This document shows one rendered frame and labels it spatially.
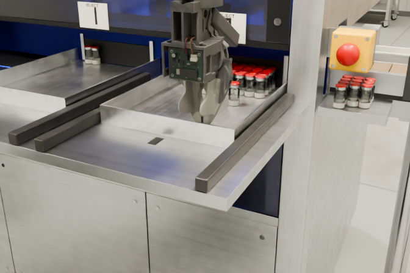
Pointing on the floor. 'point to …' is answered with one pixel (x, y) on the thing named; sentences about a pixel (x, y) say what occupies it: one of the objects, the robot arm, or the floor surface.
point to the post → (304, 138)
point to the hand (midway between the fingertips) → (205, 119)
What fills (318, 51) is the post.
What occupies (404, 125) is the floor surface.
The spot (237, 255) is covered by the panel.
